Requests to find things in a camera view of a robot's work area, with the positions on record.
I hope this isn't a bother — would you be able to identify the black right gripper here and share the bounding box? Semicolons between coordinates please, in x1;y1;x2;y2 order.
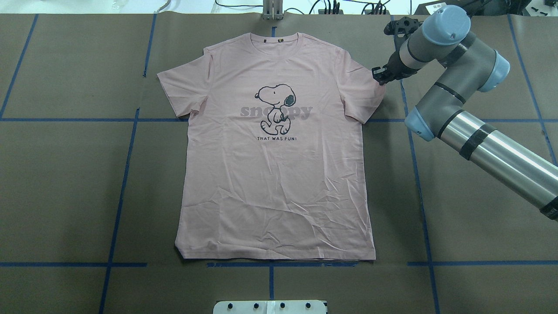
371;51;412;85

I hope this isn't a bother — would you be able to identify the pink Snoopy t-shirt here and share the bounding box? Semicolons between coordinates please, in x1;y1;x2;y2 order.
157;33;385;261

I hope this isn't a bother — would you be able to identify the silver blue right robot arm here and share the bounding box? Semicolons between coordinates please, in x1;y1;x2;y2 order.
371;5;558;221

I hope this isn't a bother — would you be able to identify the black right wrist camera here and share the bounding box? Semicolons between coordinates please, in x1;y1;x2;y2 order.
383;17;423;37

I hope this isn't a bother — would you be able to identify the aluminium frame post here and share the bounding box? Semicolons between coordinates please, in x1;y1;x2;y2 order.
262;0;284;20

